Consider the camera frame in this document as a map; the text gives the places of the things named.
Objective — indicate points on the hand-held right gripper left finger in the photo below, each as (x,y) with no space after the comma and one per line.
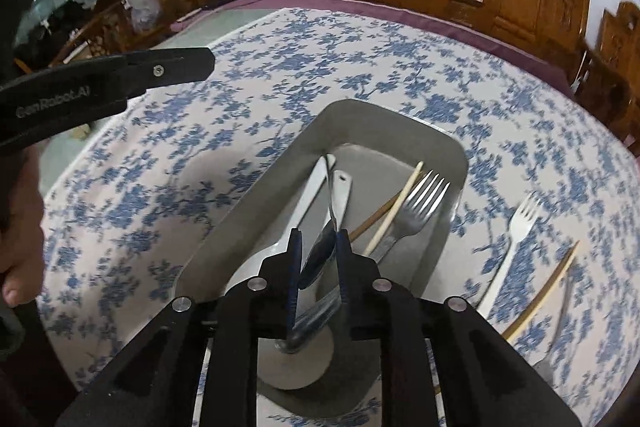
(294,267)

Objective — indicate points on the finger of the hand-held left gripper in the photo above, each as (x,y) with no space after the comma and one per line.
(180,64)

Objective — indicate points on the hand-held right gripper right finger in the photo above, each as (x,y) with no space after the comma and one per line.
(342,267)

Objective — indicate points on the large white plastic spoon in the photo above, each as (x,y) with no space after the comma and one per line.
(310,197)

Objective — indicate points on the metal fork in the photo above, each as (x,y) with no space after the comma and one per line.
(415,212)

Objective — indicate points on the rectangular metal tray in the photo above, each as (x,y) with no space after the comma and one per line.
(360,127)

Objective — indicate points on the white plastic fork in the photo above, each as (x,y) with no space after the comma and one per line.
(520,227)

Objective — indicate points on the person's left hand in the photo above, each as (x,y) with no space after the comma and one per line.
(22,217)

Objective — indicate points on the clear plastic bag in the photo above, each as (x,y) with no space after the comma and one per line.
(142,7)

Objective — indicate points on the wooden chair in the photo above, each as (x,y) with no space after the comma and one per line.
(95,32)

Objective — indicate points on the blue floral tablecloth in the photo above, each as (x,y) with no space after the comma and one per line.
(350,57)

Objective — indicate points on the long purple seat cushion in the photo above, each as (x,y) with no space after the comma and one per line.
(450,19)

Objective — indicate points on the carved wooden armchair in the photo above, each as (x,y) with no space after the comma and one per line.
(615,42)

